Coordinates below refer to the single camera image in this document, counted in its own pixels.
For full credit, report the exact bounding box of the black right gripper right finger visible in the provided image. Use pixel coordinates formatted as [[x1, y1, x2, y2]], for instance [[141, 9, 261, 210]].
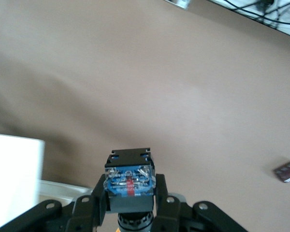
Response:
[[152, 174, 247, 232]]

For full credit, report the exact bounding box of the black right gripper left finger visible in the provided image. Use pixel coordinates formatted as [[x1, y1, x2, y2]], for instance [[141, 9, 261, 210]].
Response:
[[0, 174, 111, 232]]

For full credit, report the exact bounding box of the yellow push button switch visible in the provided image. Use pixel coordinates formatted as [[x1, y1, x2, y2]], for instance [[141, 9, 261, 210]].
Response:
[[103, 148, 157, 232]]

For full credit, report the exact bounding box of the white plastic drawer cabinet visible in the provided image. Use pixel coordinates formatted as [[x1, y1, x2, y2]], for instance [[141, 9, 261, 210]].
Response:
[[0, 132, 46, 218]]

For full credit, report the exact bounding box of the dark purple capacitor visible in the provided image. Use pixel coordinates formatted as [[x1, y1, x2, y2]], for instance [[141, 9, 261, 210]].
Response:
[[272, 160, 290, 184]]

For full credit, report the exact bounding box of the small metal edge bracket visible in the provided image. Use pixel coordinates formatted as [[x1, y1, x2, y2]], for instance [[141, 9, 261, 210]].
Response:
[[168, 0, 192, 10]]

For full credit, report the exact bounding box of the black tangled cable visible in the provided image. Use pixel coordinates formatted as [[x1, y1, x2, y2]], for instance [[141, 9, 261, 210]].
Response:
[[212, 0, 290, 39]]

